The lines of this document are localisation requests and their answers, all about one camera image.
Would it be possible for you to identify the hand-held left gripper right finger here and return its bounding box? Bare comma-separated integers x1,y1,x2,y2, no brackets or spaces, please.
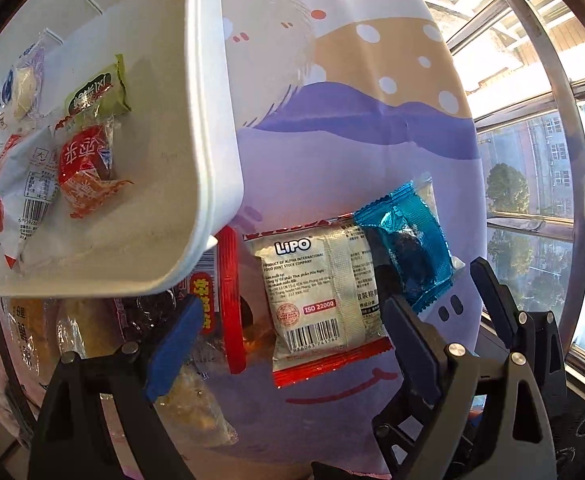
373,294,558,480

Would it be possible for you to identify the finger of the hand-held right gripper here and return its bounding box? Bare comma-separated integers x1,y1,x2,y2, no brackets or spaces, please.
470,256,568,403

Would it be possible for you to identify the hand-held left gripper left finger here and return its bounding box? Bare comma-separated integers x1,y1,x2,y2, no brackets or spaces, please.
27,294,206,480

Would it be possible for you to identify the dark snack packet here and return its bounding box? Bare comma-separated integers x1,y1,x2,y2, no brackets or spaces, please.
112,287,193,356

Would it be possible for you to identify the clear pale cracker packet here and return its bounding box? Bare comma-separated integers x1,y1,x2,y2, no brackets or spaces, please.
155,355,240,448

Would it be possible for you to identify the clear red-labelled snack packet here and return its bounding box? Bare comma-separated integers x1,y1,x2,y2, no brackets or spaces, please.
187,225,278,376

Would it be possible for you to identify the clear bread packet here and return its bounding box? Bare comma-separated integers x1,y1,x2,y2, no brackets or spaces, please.
55,300,123,361

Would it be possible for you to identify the teal snack packet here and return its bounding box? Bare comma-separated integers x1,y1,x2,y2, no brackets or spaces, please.
353,180,466,315

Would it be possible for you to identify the white red-edged biscuit packet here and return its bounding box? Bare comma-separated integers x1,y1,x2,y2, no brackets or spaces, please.
242,214,393,388

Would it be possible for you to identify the yellow cake packet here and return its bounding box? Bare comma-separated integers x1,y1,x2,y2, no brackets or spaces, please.
2,297,63,401

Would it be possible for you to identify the white plastic bin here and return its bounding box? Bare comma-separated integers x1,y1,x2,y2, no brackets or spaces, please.
0,0,246,297

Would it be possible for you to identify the brown red snack packet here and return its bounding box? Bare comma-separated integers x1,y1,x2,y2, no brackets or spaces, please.
55,115,133,220

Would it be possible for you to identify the large white red packet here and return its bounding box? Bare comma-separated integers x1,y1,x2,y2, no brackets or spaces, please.
0,127,63,271

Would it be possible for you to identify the green snack packet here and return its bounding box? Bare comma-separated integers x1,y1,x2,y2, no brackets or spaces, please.
65,54,133,121

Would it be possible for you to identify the clear round pastry packet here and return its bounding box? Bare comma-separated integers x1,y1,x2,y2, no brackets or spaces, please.
0,42,48,131

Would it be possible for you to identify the metal window grille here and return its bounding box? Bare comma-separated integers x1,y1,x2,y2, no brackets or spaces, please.
403,0,585,401

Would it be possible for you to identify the cartoon printed tablecloth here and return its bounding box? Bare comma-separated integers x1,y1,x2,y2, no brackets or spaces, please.
2,0,491,478

